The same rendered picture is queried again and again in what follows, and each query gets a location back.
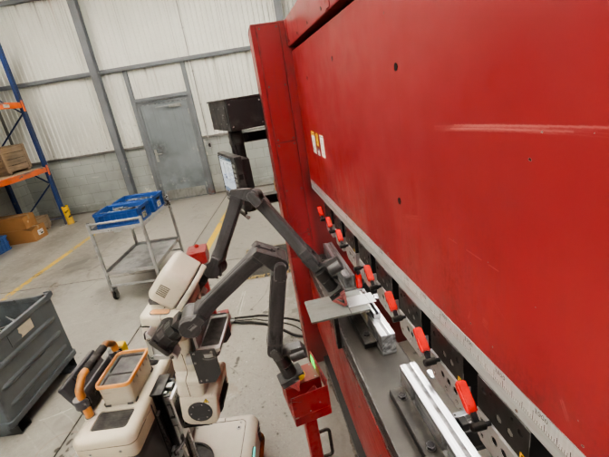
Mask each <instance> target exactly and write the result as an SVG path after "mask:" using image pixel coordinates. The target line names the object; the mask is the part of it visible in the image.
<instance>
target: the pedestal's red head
mask: <svg viewBox="0 0 609 457"><path fill-rule="evenodd" d="M309 353H310V355H311V356H312V357H313V359H314V356H313V355H312V353H311V351H309ZM314 361H315V363H316V364H317V366H318V368H319V371H320V372H321V373H322V375H323V376H324V373H323V371H322V370H321V368H320V366H319V365H318V363H317V362H316V360H315V359H314ZM315 363H314V365H315ZM301 367H302V369H303V371H304V372H305V377H304V379H303V380H301V381H300V386H299V387H300V391H299V392H298V391H297V390H296V389H294V388H291V387H290V386H289V387H287V388H286V389H284V388H283V387H282V389H283V394H284V397H285V400H286V402H287V405H288V407H289V410H290V412H291V414H292V416H293V419H294V422H295V426H296V427H298V426H300V425H303V424H305V423H309V422H311V421H313V420H316V419H318V418H321V417H323V416H326V415H327V414H330V413H332V407H331V402H330V396H329V391H328V384H327V382H326V381H327V379H326V377H325V376H324V380H325V386H323V387H322V382H321V380H322V379H321V378H320V376H321V374H320V376H319V375H318V373H317V372H316V368H314V366H313V364H312V362H311V363H308V364H305V365H301Z"/></svg>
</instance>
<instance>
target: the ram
mask: <svg viewBox="0 0 609 457"><path fill-rule="evenodd" d="M292 55H293V61H294V68H295V78H296V85H297V91H298V98H299V103H300V110H301V116H302V123H303V129H304V140H305V147H306V153H307V159H308V165H309V171H310V178H311V180H312V181H313V182H314V183H315V184H316V185H317V186H318V187H319V188H320V189H321V190H322V191H323V192H324V193H325V194H326V195H327V196H328V197H329V198H330V199H331V200H332V201H333V202H334V203H335V204H336V205H337V206H338V207H339V208H340V209H341V210H342V211H343V212H344V213H345V214H346V215H347V216H348V217H349V218H350V219H351V220H352V221H353V223H354V224H355V225H356V226H357V227H358V228H359V229H360V230H361V231H362V232H363V233H364V234H365V235H366V236H367V237H368V238H369V239H370V240H371V241H372V242H373V243H374V244H375V245H376V246H377V247H378V248H379V249H380V250H381V251H382V252H383V253H384V254H385V255H386V256H387V257H388V258H389V259H390V260H391V261H392V262H393V263H394V264H395V265H396V266H397V267H398V268H399V269H400V270H401V271H402V272H403V273H404V274H405V275H406V276H407V277H408V278H409V279H410V280H411V281H412V282H413V283H414V284H415V285H416V286H417V288H418V289H419V290H420V291H421V292H422V293H423V294H424V295H425V296H426V297H427V298H428V299H429V300H430V301H431V302H432V303H433V304H434V305H435V306H436V307H437V308H438V309H439V310H440V311H441V312H442V313H443V314H444V315H445V316H446V317H447V318H448V319H449V320H450V321H451V322H452V323H453V324H454V325H455V326H456V327H457V328H458V329H459V330H460V331H461V332H462V333H463V334H464V335H465V336H466V337H467V338H468V339H469V340H470V341H471V342H472V343H473V344H474V345H475V346H476V347H477V348H478V349H479V350H480V351H481V353H482V354H483V355H484V356H485V357H486V358H487V359H488V360H489V361H490V362H491V363H492V364H493V365H494V366H495V367H496V368H497V369H498V370H499V371H500V372H501V373H502V374H503V375H504V376H505V377H506V378H507V379H508V380H509V381H510V382H511V383H512V384H513V385H514V386H515V387H516V388H517V389H518V390H519V391H520V392H521V393H522V394H523V395H524V396H525V397H526V398H527V399H528V400H529V401H530V402H531V403H532V404H533V405H534V406H535V407H536V408H537V409H538V410H539V411H540V412H541V413H542V414H543V415H544V416H545V417H546V418H547V420H548V421H549V422H551V424H553V425H554V426H555V428H556V429H557V430H558V431H559V432H560V433H562V434H563V435H564V436H565V438H566V439H567V440H568V441H569V442H570V443H572V444H573V445H574V447H575V448H576V449H577V450H578V451H579V452H580V453H582V454H583V455H584V457H609V0H354V1H353V2H351V3H350V4H349V5H347V6H346V7H345V8H344V9H343V10H342V11H341V12H340V13H339V14H337V15H336V16H335V17H334V18H332V19H331V20H330V21H329V22H327V23H326V24H325V25H323V26H322V27H321V28H320V29H319V30H317V31H316V32H315V33H314V34H312V35H311V36H310V37H309V38H307V39H306V40H305V41H304V42H302V43H301V44H300V45H299V46H297V47H296V48H295V49H294V50H293V51H292ZM311 131H313V132H314V139H315V146H316V152H317V154H316V153H315V152H314V147H313V141H312V134H311ZM315 133H317V135H318V141H319V147H318V146H317V142H316V136H315ZM319 134H321V135H323V137H324V150H325V158H326V159H325V158H323V157H322V151H321V144H320V137H319ZM318 149H319V150H320V155H321V156H320V155H318ZM312 188H313V190H314V191H315V192H316V193H317V194H318V195H319V196H320V197H321V199H322V200H323V201H324V202H325V203H326V204H327V205H328V206H329V208H330V209H331V210H332V211H333V212H334V213H335V214H336V216H337V217H338V218H339V219H340V220H341V221H342V222H343V223H344V225H345V226H346V227H347V228H348V229H349V230H350V231H351V232H352V233H353V234H354V235H355V236H356V237H357V238H358V239H359V240H360V241H361V243H362V244H363V245H364V246H365V247H366V248H367V249H368V250H369V252H370V253H371V254H372V255H373V256H374V257H375V258H376V259H377V261H378V262H379V263H380V264H381V265H382V266H383V267H384V268H385V270H386V271H387V272H388V273H389V274H390V275H391V276H392V277H393V279H394V280H395V281H396V282H397V283H398V284H399V285H400V286H401V288H402V289H403V290H404V291H405V292H406V293H407V294H408V295H409V296H410V298H411V299H412V300H413V301H414V302H415V303H416V304H417V305H418V307H419V308H420V309H421V310H422V311H423V312H424V313H425V314H426V316H427V317H428V318H429V319H430V320H431V321H432V322H433V324H434V325H435V326H436V327H437V328H438V329H439V330H440V331H441V333H442V334H444V335H445V336H446V337H447V338H448V339H449V341H450V342H451V343H452V344H453V345H454V346H455V347H456V348H457V349H458V351H459V352H460V353H461V354H462V355H463V356H464V357H465V358H466V360H467V361H468V362H469V363H470V364H471V365H472V366H473V367H474V369H475V370H476V371H477V372H478V373H479V374H480V375H481V376H482V378H483V379H484V380H485V381H486V382H487V383H488V384H489V385H490V387H491V388H492V389H493V390H494V391H495V392H496V393H497V394H498V396H499V397H500V398H501V399H502V400H503V401H504V402H505V403H506V404H507V406H508V407H509V408H510V409H511V410H512V411H513V412H514V413H515V415H516V416H517V417H518V418H519V419H520V420H521V421H522V422H523V424H524V425H525V426H526V427H527V428H528V429H529V430H530V432H531V433H533V434H534V435H535V436H536V438H537V439H538V440H539V441H540V442H541V443H542V444H543V445H544V446H545V447H546V449H547V450H548V451H549V452H550V453H551V454H552V455H553V456H554V457H567V456H566V455H565V454H564V453H563V452H562V451H561V450H560V449H559V448H558V447H557V446H556V445H555V443H554V442H553V441H552V440H551V439H550V438H549V437H548V436H547V435H546V434H545V433H544V432H543V431H542V430H541V428H540V427H539V426H538V425H537V424H536V423H535V422H534V421H533V420H532V419H531V418H530V417H529V416H528V415H527V413H526V412H525V411H524V410H523V409H522V408H521V407H520V406H519V405H518V404H517V403H516V402H515V401H514V399H513V398H512V397H511V396H510V395H509V394H508V393H507V392H506V391H505V390H504V389H503V388H502V387H501V386H500V384H499V383H498V382H497V381H496V380H495V379H494V378H493V377H492V376H491V375H490V374H489V373H488V372H487V370H486V369H485V368H484V367H483V366H482V365H481V364H480V363H479V362H478V361H477V360H476V359H475V358H474V357H473V355H472V354H471V353H470V352H469V351H468V350H467V349H466V348H465V347H464V346H463V345H462V344H461V343H460V342H459V340H458V339H457V338H456V337H455V336H454V335H453V334H452V333H451V332H450V331H449V330H448V329H447V327H446V326H444V325H443V324H442V323H441V322H440V321H439V319H438V318H437V317H435V315H433V313H432V312H431V311H430V310H429V309H428V308H427V307H426V306H425V305H424V304H423V303H422V302H421V301H420V299H419V298H418V297H417V296H416V295H415V294H414V293H413V292H412V291H411V290H410V289H409V288H408V287H407V286H406V284H405V283H404V282H403V281H402V280H401V279H400V278H399V277H398V276H397V275H396V274H395V273H394V272H393V271H392V269H391V268H390V267H389V266H388V265H387V264H386V263H385V262H384V261H383V260H382V259H381V258H380V257H379V255H378V254H377V253H376V252H375V251H374V250H373V249H372V248H371V247H370V246H369V245H368V244H367V243H366V242H365V240H364V239H363V238H362V237H361V236H360V235H359V234H358V233H357V232H356V231H355V230H354V229H353V227H352V226H351V225H350V224H349V223H348V222H347V221H346V220H345V219H344V218H343V217H342V216H341V215H340V214H339V212H338V211H337V210H336V209H335V208H334V207H333V206H332V205H331V204H330V203H329V202H328V201H327V200H326V199H325V197H324V196H323V195H322V194H321V193H320V192H319V191H318V190H317V189H316V188H315V187H314V186H313V185H312Z"/></svg>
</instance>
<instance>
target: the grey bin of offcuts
mask: <svg viewBox="0 0 609 457"><path fill-rule="evenodd" d="M52 295H53V293H52V291H51V290H49V291H45V292H43V294H41V295H38V296H34V297H22V298H16V299H8V300H1V301H0V437H4V436H11V435H17V434H23V433H24V432H25V430H26V429H27V428H28V427H29V425H30V424H31V423H32V421H31V419H30V417H29V415H28V411H29V410H30V409H31V408H32V407H33V405H34V404H35V403H36V402H37V400H38V399H39V398H40V397H41V396H42V394H43V393H44V392H45V391H46V389H47V388H48V387H49V386H50V385H51V383H52V382H53V381H54V380H55V378H56V377H57V376H58V375H59V374H71V373H72V371H73V370H74V368H75V367H76V366H77V364H76V361H75V359H74V356H75V355H76V351H75V349H74V348H72V346H71V343H70V341H69V339H68V337H67V334H66V333H65V331H64V329H63V325H62V323H61V320H60V318H59V317H58V315H57V312H56V310H55V308H54V306H53V302H52V300H51V297H52Z"/></svg>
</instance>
